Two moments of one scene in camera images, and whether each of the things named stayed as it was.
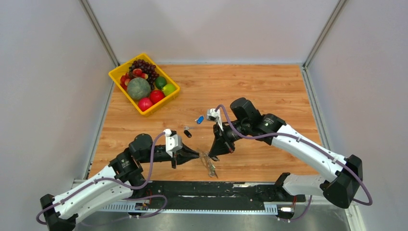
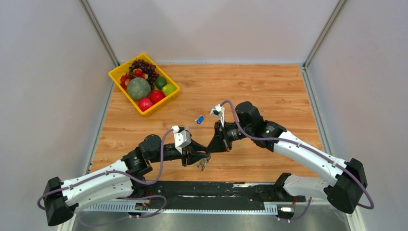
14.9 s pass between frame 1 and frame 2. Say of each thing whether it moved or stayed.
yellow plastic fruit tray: stayed
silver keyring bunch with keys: moved
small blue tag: stayed
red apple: stayed
